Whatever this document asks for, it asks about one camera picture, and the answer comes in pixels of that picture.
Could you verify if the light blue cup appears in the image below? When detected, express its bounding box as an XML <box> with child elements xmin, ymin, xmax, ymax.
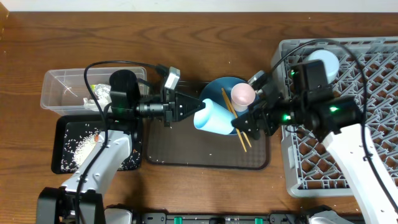
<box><xmin>193</xmin><ymin>98</ymin><xmax>235</xmax><ymax>135</ymax></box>

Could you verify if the white tissue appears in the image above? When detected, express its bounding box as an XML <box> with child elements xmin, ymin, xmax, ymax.
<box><xmin>83</xmin><ymin>84</ymin><xmax>111</xmax><ymax>111</ymax></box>

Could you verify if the light blue bowl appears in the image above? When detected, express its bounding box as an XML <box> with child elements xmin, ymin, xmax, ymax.
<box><xmin>303</xmin><ymin>50</ymin><xmax>340</xmax><ymax>84</ymax></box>

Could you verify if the white rice pile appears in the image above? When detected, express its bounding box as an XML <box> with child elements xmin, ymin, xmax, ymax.
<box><xmin>60</xmin><ymin>123</ymin><xmax>141</xmax><ymax>172</ymax></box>

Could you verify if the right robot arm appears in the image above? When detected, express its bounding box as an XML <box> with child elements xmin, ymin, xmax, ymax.
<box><xmin>232</xmin><ymin>60</ymin><xmax>397</xmax><ymax>223</ymax></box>

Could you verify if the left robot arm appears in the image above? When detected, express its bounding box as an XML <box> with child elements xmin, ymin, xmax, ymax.
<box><xmin>36</xmin><ymin>70</ymin><xmax>205</xmax><ymax>223</ymax></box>

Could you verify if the grey dishwasher rack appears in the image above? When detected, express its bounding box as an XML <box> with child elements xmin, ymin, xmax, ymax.
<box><xmin>271</xmin><ymin>37</ymin><xmax>397</xmax><ymax>197</ymax></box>

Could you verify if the black waste tray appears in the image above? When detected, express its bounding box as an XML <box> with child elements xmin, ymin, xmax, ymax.
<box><xmin>51</xmin><ymin>114</ymin><xmax>144</xmax><ymax>174</ymax></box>

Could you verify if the white pink cup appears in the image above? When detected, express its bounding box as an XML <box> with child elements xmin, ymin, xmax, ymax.
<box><xmin>231</xmin><ymin>83</ymin><xmax>256</xmax><ymax>112</ymax></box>

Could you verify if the right wooden chopstick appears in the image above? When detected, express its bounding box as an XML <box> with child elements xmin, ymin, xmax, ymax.
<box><xmin>228</xmin><ymin>99</ymin><xmax>252</xmax><ymax>148</ymax></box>

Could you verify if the wooden chopstick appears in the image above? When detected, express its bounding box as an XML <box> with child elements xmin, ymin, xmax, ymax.
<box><xmin>228</xmin><ymin>99</ymin><xmax>252</xmax><ymax>148</ymax></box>
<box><xmin>221</xmin><ymin>88</ymin><xmax>247</xmax><ymax>152</ymax></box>

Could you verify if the brown serving tray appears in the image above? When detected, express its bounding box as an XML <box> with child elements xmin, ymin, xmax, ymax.
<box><xmin>145</xmin><ymin>79</ymin><xmax>271</xmax><ymax>170</ymax></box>

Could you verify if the left wooden chopstick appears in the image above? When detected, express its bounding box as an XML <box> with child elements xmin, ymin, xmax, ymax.
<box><xmin>221</xmin><ymin>88</ymin><xmax>247</xmax><ymax>152</ymax></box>

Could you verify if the clear plastic bin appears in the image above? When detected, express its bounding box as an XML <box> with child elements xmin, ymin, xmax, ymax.
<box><xmin>40</xmin><ymin>67</ymin><xmax>147</xmax><ymax>116</ymax></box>

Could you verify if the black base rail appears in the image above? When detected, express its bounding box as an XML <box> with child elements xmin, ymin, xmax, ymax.
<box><xmin>105</xmin><ymin>203</ymin><xmax>364</xmax><ymax>224</ymax></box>

